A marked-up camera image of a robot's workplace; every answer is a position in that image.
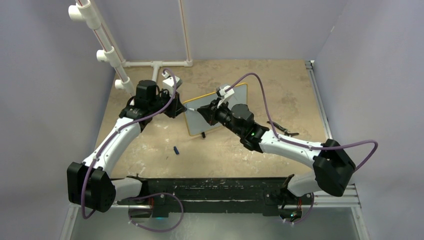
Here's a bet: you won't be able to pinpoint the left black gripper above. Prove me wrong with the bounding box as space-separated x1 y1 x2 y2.
149 88 186 119

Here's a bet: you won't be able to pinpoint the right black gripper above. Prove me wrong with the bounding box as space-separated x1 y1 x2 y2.
198 97 244 137

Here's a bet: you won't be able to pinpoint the yellow framed whiteboard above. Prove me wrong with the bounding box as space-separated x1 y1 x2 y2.
182 82 249 137

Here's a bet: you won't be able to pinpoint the blue marker cap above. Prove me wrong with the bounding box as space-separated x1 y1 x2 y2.
173 146 180 155

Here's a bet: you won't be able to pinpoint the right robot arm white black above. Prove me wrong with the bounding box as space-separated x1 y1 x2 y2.
196 99 356 204

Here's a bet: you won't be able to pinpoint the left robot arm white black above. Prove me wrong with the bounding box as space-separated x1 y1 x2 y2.
66 76 186 213

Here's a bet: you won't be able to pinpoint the black pliers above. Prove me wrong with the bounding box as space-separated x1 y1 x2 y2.
267 120 300 137

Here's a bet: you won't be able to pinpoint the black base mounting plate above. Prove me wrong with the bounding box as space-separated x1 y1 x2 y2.
118 176 312 218

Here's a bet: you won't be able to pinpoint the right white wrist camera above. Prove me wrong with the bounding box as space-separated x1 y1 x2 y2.
216 85 235 109

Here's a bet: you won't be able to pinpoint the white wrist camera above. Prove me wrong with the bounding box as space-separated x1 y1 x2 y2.
162 72 183 94
216 85 235 109

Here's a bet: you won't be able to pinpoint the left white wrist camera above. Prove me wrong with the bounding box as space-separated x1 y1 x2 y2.
162 72 183 94

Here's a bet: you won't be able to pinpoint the white PVC pipe frame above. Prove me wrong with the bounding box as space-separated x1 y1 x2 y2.
68 0 193 96

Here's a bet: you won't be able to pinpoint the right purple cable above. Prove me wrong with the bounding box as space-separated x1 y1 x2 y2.
223 72 379 227

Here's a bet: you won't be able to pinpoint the aluminium rail frame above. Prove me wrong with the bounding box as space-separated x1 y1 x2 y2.
66 64 358 226

